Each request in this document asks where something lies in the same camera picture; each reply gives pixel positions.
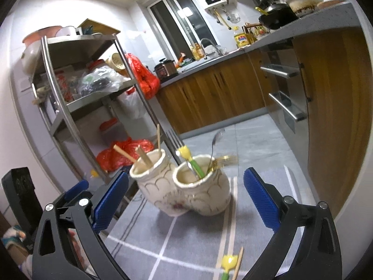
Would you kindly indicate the white floral ceramic utensil holder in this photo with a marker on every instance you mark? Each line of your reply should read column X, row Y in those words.
column 204, row 198

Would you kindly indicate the grey kitchen countertop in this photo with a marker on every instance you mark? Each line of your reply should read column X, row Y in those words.
column 320, row 20

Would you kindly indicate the orange lid container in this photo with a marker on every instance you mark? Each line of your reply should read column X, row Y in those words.
column 109, row 127

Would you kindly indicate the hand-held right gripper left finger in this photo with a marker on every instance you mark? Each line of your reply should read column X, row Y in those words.
column 112, row 198

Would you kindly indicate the stainless steel fork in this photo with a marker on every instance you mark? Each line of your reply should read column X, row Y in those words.
column 180, row 148

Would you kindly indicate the wooden board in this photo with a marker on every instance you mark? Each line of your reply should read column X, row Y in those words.
column 99, row 26

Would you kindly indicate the hanging red plastic bag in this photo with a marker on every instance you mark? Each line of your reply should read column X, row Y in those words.
column 145, row 78

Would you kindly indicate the stainless steel utensil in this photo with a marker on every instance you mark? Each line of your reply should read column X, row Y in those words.
column 215, row 141

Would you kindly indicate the crumpled orange plastic bag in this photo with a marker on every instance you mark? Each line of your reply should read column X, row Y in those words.
column 116, row 156

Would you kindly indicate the steel shelf rack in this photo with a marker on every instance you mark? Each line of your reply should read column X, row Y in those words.
column 84, row 42

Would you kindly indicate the orange bottle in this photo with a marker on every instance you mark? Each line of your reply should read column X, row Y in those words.
column 181, row 58

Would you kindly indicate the dark red rice cooker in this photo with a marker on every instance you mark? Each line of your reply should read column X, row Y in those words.
column 165, row 70

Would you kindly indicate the beige plastic colander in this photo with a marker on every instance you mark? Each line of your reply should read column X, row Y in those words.
column 116, row 61

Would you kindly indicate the yellow plastic object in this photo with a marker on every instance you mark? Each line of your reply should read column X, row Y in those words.
column 93, row 174

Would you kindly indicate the wooden chopstick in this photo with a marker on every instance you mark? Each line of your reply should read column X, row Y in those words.
column 144, row 159
column 125, row 154
column 238, row 264
column 158, row 140

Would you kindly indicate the condiment rack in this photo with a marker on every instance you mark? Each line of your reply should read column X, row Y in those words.
column 256, row 30

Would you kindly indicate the kitchen window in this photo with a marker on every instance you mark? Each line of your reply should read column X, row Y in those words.
column 180, row 23

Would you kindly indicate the yellow cooking oil bottle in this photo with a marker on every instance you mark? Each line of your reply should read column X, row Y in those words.
column 242, row 40

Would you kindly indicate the white plastic bag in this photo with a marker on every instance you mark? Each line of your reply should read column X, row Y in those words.
column 132, row 105

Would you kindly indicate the clear yellow bottle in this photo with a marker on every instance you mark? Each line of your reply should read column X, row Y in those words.
column 198, row 52

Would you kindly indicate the white ceramic pot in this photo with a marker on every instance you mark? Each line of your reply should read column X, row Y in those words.
column 304, row 0

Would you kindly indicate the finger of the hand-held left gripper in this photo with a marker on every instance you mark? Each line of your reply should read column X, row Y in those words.
column 78, row 188

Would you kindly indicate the person's left hand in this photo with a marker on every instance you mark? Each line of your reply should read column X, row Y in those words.
column 76, row 248

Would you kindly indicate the steel sink faucet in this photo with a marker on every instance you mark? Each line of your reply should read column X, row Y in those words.
column 207, row 42

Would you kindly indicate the pink plastic basin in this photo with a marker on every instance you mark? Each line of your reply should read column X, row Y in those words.
column 40, row 35

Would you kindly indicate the grey checked table mat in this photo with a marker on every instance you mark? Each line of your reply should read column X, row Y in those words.
column 189, row 239

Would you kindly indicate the black wok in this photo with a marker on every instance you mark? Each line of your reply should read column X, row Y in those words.
column 276, row 17

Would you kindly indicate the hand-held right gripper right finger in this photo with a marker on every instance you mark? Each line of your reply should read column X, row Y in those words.
column 260, row 199

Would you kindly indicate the built-in steel drawer appliance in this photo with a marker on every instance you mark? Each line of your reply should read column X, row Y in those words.
column 279, row 87

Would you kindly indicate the clear plastic bag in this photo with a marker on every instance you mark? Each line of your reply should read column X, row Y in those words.
column 99, row 81

